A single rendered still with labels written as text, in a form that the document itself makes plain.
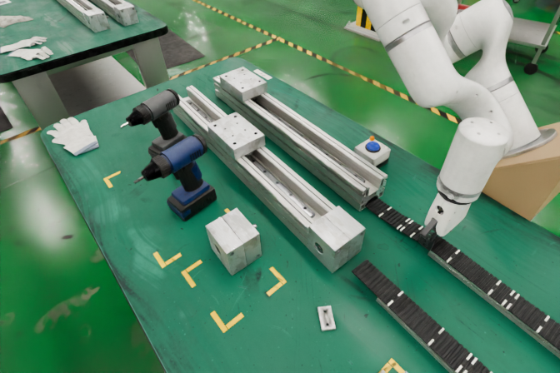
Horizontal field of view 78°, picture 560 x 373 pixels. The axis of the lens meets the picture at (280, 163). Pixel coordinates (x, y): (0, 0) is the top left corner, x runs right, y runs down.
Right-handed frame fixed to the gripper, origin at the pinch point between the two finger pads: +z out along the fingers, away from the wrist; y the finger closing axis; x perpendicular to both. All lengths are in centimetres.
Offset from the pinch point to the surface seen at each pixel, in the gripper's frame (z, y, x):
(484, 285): 3.0, -1.5, -13.9
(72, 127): 4, -58, 112
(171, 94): -15, -30, 76
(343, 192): 3.5, -5.0, 25.6
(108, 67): 62, -11, 284
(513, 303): 3.0, -0.5, -19.8
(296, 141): -1.9, -4.9, 46.8
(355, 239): -1.9, -17.3, 10.3
